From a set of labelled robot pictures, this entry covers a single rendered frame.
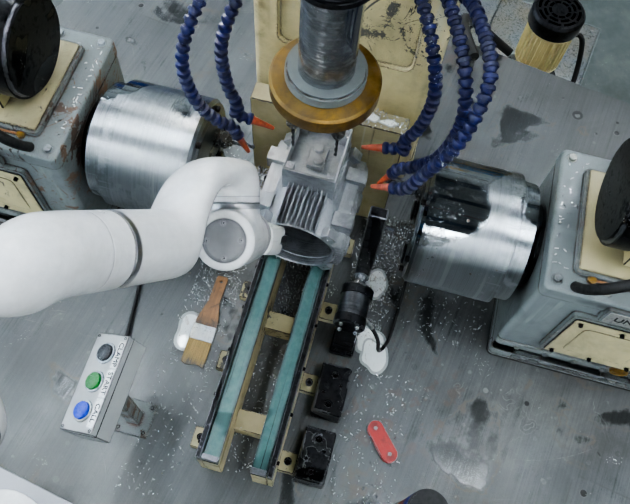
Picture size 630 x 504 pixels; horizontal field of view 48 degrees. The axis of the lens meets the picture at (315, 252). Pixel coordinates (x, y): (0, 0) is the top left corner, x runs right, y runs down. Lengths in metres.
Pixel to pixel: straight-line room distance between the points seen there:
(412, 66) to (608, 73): 1.87
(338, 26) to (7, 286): 0.55
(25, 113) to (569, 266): 0.98
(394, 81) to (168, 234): 0.70
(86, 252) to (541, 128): 1.34
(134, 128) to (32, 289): 0.65
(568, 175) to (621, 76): 1.86
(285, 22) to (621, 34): 2.16
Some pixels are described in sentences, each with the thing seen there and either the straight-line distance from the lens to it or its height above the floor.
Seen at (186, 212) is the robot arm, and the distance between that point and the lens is 0.89.
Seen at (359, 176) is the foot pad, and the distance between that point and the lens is 1.35.
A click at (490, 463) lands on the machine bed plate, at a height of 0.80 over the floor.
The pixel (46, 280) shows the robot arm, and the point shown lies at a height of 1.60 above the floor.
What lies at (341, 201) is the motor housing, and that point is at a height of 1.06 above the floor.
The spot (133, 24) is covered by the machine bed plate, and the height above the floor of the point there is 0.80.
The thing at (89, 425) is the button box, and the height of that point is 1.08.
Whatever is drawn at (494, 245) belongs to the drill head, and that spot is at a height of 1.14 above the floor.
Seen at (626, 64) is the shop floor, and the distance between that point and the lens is 3.23.
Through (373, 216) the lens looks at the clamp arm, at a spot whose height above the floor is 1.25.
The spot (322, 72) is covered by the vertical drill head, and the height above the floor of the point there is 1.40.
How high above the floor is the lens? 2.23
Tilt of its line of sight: 65 degrees down
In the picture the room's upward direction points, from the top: 6 degrees clockwise
